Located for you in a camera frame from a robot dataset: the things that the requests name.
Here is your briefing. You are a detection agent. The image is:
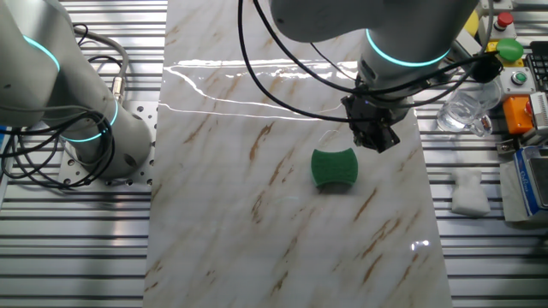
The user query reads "black cable bundle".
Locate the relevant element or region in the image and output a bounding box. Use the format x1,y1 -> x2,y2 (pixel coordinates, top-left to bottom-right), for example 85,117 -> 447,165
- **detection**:
0,109 -> 116,189

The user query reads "yellow box green button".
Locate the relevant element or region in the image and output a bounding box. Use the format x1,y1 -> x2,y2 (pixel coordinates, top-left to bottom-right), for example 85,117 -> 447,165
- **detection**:
485,38 -> 526,66

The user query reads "small metal bracket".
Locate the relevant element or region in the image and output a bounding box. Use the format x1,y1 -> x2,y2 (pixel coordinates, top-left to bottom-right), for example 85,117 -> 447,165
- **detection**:
496,137 -> 517,155

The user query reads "white ribbed device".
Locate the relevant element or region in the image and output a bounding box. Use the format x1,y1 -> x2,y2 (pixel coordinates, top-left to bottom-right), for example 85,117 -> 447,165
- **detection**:
528,92 -> 548,132

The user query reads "white folded cloth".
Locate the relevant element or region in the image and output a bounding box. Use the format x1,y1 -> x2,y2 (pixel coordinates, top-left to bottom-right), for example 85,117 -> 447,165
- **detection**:
450,169 -> 491,217

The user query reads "blue white digital scale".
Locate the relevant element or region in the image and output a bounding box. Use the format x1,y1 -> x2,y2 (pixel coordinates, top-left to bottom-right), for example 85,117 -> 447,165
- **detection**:
512,145 -> 548,219

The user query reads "grey box small green button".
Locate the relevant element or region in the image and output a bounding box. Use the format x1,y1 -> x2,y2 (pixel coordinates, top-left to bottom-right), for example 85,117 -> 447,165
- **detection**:
498,67 -> 537,98

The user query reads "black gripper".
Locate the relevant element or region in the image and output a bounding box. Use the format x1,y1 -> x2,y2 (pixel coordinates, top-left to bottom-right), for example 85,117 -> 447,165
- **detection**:
341,94 -> 402,154

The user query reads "marble pattern board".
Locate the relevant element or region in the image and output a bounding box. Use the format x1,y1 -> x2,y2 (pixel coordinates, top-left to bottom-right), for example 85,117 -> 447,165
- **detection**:
143,0 -> 453,308

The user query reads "grey box red button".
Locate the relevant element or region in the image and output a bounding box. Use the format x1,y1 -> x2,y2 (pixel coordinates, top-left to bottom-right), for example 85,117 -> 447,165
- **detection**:
479,11 -> 518,44

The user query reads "black keyboard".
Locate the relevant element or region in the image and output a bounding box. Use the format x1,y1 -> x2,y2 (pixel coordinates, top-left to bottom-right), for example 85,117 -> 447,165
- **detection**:
525,40 -> 548,93

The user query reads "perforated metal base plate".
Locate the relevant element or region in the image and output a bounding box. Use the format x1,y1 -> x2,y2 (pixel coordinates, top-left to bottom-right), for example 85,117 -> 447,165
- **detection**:
57,100 -> 156,188

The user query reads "black cable with plug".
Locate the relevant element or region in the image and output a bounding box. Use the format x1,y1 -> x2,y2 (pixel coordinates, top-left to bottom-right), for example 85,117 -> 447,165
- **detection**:
252,0 -> 504,98

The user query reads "grey cable metal connector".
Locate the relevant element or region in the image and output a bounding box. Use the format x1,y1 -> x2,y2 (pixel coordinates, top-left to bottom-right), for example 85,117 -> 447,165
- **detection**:
72,27 -> 130,104

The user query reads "orange box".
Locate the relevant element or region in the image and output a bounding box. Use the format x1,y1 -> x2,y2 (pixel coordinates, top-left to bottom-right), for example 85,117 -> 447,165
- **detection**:
503,94 -> 535,136

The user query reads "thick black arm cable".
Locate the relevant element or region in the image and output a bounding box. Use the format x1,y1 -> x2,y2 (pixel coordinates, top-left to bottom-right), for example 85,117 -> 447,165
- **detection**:
236,0 -> 356,124

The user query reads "clear glass mug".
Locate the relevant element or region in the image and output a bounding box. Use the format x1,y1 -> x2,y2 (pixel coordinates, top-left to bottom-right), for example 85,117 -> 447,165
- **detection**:
436,79 -> 503,138

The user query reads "green sponge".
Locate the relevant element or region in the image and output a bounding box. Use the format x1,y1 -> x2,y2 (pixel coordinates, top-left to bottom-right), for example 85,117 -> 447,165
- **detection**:
310,147 -> 359,189

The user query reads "plain grey switch box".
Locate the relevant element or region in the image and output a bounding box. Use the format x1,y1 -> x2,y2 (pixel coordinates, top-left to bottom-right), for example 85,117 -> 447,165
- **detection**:
487,0 -> 515,16

